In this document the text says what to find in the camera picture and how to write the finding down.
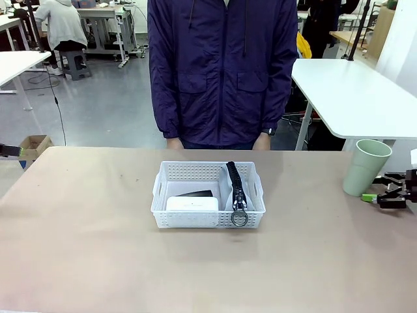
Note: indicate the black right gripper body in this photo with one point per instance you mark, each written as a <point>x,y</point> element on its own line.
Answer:
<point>412,184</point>

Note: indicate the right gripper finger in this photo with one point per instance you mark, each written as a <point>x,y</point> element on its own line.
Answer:
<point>389,200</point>
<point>392,178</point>

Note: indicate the white rounded rectangular box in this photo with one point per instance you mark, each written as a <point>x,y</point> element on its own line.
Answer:
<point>192,203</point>

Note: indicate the black stapler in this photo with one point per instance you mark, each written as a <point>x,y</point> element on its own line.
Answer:
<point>197,193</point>

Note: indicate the person's left forearm navy sleeve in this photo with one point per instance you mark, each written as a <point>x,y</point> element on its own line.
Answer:
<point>275,101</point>

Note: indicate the person's right forearm navy sleeve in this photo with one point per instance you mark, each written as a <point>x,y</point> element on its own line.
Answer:
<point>166,107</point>

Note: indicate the white perforated plastic basket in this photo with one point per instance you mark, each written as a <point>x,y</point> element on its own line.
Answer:
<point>182,220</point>

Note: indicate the person's left hand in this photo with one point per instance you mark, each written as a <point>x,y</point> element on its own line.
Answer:
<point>262,141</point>

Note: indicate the person's right hand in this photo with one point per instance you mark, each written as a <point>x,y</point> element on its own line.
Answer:
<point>173,143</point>

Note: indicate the cardboard box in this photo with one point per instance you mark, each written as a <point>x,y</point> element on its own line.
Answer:
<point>34,146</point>

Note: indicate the light green plastic cup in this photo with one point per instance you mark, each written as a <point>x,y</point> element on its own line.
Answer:
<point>361,172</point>

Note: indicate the small white table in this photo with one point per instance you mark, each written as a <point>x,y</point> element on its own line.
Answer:
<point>16,63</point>

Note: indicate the large white table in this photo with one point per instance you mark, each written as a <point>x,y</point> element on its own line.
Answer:
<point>352,98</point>

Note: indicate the grey plastic stool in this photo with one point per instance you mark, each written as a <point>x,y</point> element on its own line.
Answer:
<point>75,63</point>

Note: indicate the black wristwatch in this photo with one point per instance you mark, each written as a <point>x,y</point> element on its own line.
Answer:
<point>269,131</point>

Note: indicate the seated person grey hoodie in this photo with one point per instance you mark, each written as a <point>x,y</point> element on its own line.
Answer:
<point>63,26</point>

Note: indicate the tall brown cardboard panel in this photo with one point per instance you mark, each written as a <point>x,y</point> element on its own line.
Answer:
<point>379,32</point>

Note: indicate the wooden desk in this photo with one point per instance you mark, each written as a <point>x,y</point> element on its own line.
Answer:
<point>348,37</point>

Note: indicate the giant black zipper grey fabric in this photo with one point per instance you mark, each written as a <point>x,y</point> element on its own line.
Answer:
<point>237,189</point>

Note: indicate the grey background workbench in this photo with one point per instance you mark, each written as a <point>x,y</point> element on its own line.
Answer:
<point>104,29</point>

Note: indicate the black pole stand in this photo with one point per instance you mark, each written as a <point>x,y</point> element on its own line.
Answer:
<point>358,29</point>

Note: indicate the yellow garment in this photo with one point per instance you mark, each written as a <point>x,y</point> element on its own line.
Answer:
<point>304,45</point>

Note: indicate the person in black clothes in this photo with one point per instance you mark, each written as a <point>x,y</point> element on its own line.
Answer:
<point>321,23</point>

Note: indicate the person in navy jacket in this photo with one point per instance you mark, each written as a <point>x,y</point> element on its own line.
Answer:
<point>221,71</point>

